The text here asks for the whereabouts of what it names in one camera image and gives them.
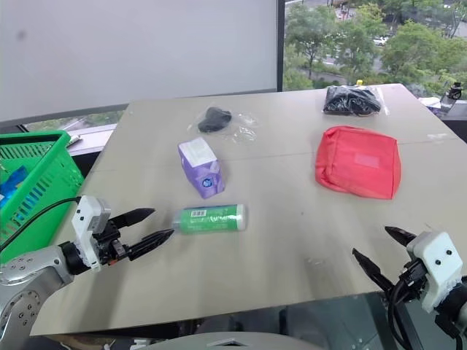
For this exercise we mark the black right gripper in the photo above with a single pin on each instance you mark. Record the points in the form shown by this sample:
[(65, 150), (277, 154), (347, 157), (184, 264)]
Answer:
[(410, 279)]

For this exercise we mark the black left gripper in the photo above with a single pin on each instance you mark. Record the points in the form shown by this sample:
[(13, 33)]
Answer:
[(107, 244)]

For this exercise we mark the green plastic shopping basket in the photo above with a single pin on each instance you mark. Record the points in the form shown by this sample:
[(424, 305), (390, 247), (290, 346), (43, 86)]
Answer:
[(47, 175)]

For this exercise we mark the green cylindrical bag roll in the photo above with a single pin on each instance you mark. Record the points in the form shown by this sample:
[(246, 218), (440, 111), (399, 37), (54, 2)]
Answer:
[(211, 218)]

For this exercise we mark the purple tissue pack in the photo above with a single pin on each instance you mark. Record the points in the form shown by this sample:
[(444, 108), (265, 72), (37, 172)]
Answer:
[(200, 164)]

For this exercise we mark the red fabric pouch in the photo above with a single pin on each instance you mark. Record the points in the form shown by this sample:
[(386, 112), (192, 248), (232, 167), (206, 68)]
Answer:
[(357, 164)]

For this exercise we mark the white marker pen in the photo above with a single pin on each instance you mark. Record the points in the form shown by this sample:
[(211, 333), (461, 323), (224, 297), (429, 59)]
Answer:
[(73, 140)]

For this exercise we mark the black item in clear bag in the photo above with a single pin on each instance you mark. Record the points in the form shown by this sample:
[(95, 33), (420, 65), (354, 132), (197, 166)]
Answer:
[(215, 118)]

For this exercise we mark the blue plastic object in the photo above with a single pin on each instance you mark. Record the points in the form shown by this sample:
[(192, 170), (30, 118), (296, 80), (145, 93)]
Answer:
[(12, 182)]

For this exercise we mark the purple and white box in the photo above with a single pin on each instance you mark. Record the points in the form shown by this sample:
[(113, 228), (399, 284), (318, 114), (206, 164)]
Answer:
[(436, 103)]

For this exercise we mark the white roller blind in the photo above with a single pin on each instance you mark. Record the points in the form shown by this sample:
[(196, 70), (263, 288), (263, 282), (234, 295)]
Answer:
[(138, 47)]

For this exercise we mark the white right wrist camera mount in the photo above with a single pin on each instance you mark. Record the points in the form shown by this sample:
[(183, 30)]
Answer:
[(438, 262)]

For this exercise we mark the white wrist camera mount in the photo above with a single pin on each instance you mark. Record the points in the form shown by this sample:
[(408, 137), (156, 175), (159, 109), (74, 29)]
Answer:
[(85, 218), (438, 262)]

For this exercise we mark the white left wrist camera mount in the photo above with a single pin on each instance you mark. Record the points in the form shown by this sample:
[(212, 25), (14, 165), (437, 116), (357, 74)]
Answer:
[(85, 218)]

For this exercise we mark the black camera device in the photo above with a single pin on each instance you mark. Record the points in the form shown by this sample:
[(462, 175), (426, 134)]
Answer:
[(456, 90)]

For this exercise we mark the dark window frame post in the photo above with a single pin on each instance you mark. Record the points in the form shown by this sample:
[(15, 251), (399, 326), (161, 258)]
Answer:
[(280, 43)]

